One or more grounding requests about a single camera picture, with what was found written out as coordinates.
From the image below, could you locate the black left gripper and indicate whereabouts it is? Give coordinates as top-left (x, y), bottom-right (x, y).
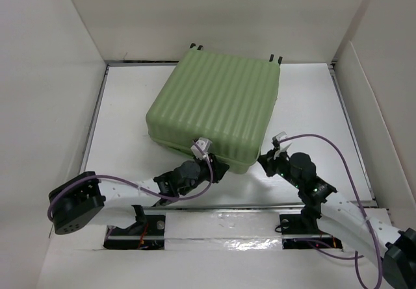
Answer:
top-left (178, 152), bottom-right (228, 196)

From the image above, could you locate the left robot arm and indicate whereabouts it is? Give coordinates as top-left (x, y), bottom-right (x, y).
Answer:
top-left (47, 154), bottom-right (229, 235)

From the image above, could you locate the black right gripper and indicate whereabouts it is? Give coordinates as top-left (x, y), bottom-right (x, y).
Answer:
top-left (254, 147), bottom-right (302, 190)

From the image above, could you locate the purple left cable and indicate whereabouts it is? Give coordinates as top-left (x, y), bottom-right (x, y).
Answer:
top-left (47, 140), bottom-right (215, 221)

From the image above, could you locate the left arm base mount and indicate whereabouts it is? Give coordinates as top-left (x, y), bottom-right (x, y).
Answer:
top-left (103, 206), bottom-right (166, 251)

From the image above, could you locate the green hard-shell suitcase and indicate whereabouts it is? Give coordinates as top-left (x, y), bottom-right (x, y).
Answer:
top-left (146, 44), bottom-right (281, 174)

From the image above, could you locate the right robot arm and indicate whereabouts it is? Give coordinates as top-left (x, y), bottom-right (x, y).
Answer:
top-left (257, 149), bottom-right (415, 288)

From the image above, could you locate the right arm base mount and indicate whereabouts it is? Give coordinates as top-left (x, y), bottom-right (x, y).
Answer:
top-left (275, 214), bottom-right (343, 250)

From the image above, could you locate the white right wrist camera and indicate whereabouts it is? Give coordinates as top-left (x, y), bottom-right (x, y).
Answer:
top-left (272, 131), bottom-right (291, 159)

